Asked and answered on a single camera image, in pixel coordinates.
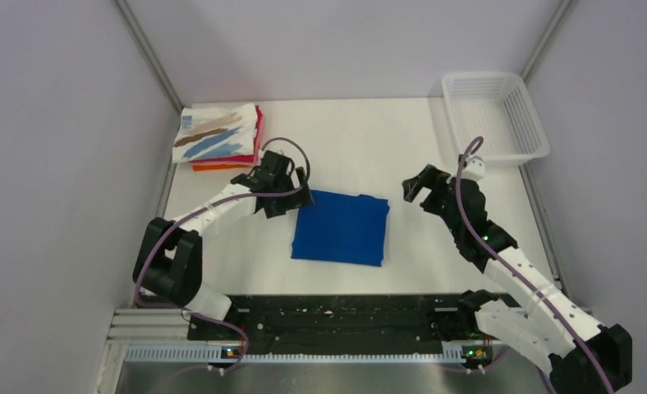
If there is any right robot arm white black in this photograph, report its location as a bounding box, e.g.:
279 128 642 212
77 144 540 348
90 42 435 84
402 165 633 393

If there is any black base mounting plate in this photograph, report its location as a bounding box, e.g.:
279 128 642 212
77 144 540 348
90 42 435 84
138 292 572 359

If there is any white striped folded t shirt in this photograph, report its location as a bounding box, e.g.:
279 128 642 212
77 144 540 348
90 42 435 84
172 103 259 163

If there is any blue t shirt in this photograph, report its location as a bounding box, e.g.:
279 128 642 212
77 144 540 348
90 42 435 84
291 190 390 267

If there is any white plastic basket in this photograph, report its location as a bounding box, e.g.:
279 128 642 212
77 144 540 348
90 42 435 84
441 71 551 167

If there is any white slotted cable duct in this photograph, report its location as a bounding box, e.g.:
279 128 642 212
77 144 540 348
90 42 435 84
125 344 466 364

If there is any orange folded t shirt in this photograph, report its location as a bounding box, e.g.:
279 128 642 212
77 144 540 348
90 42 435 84
192 164 253 172

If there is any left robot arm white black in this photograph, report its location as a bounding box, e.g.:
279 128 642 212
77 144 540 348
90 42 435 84
132 150 314 340

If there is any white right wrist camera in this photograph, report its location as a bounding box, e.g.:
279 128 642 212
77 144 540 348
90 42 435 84
460 155 486 182

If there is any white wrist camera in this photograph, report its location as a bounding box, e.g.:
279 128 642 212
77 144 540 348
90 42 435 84
460 155 486 182
271 148 290 157

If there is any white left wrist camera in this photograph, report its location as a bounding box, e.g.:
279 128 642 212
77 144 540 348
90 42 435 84
271 148 290 157

